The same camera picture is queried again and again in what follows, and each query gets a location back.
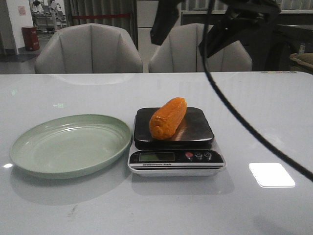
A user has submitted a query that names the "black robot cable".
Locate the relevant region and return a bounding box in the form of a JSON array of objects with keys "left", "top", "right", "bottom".
[{"left": 202, "top": 0, "right": 313, "bottom": 183}]

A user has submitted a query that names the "red barrier belt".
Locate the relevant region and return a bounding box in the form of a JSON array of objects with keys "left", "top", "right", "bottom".
[{"left": 72, "top": 13, "right": 131, "bottom": 20}]

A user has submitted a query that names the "left grey upholstered chair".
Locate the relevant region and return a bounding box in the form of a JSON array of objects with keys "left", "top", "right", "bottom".
[{"left": 35, "top": 23, "right": 143, "bottom": 74}]

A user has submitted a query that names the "dark counter sideboard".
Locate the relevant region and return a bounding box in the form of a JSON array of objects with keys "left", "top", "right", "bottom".
[{"left": 181, "top": 9, "right": 313, "bottom": 72}]

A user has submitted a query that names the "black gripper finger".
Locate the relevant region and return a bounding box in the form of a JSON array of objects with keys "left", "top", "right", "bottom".
[{"left": 150, "top": 0, "right": 182, "bottom": 46}]

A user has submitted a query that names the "black silver kitchen scale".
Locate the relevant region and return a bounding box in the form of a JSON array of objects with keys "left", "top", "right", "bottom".
[{"left": 128, "top": 107, "right": 226, "bottom": 177}]

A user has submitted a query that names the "dark side table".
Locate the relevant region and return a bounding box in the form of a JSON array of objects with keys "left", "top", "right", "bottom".
[{"left": 265, "top": 24, "right": 313, "bottom": 71}]

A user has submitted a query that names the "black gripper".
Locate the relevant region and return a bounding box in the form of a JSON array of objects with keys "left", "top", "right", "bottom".
[{"left": 199, "top": 0, "right": 281, "bottom": 58}]

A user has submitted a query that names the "right grey upholstered chair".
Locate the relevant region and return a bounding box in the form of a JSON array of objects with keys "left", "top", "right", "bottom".
[{"left": 148, "top": 23, "right": 253, "bottom": 73}]

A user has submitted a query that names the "grey upholstered chair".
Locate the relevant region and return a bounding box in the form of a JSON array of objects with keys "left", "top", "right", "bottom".
[
  {"left": 148, "top": 23, "right": 253, "bottom": 73},
  {"left": 35, "top": 23, "right": 143, "bottom": 74}
]

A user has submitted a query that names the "beige cushion pet bed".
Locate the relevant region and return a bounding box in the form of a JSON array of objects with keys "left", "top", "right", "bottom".
[{"left": 290, "top": 52, "right": 313, "bottom": 74}]

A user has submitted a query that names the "orange corn cob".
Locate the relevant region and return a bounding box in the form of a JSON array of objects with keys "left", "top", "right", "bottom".
[{"left": 149, "top": 97, "right": 187, "bottom": 140}]

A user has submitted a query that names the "white drawer cabinet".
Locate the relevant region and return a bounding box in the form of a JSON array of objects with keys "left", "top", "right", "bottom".
[{"left": 136, "top": 0, "right": 182, "bottom": 67}]

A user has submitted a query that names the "light green round plate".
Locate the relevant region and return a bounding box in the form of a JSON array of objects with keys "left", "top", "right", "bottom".
[{"left": 10, "top": 114, "right": 132, "bottom": 179}]

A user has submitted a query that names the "red trash bin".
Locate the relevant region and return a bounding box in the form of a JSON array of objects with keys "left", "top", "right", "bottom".
[{"left": 22, "top": 26, "right": 40, "bottom": 51}]

